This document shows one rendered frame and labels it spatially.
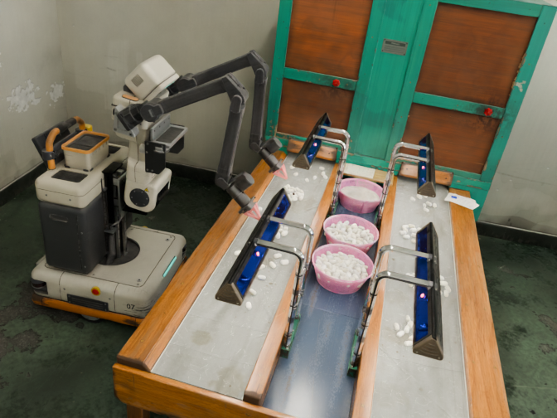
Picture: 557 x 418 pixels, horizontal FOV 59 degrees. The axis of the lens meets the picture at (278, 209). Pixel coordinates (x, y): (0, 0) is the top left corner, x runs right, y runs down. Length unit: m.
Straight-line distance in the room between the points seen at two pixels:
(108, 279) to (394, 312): 1.48
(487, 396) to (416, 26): 1.83
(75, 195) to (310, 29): 1.50
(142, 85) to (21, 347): 1.44
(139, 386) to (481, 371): 1.12
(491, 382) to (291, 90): 1.89
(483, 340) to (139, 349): 1.21
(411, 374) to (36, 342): 1.88
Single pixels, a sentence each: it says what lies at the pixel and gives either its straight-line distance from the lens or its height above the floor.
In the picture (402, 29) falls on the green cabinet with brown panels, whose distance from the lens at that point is 2.82.
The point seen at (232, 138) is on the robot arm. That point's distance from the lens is 2.10.
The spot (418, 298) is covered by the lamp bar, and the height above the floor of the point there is 1.07.
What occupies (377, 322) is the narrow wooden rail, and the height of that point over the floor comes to 0.76.
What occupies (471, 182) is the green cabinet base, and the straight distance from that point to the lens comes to 3.08.
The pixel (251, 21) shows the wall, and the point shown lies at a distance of 3.77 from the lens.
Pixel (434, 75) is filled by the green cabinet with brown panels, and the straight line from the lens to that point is 2.87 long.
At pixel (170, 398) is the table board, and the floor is 0.68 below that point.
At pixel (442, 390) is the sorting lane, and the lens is 1.80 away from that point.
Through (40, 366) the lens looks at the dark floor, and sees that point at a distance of 2.77.
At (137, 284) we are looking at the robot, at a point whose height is 0.28.
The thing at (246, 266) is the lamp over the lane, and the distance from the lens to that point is 1.48.
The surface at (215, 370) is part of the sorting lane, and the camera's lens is 1.66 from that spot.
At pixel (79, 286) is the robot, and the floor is 0.25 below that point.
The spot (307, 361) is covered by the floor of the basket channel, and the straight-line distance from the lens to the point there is 1.82.
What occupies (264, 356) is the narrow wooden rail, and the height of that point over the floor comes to 0.76.
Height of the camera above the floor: 1.99
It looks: 30 degrees down
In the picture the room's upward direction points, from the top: 8 degrees clockwise
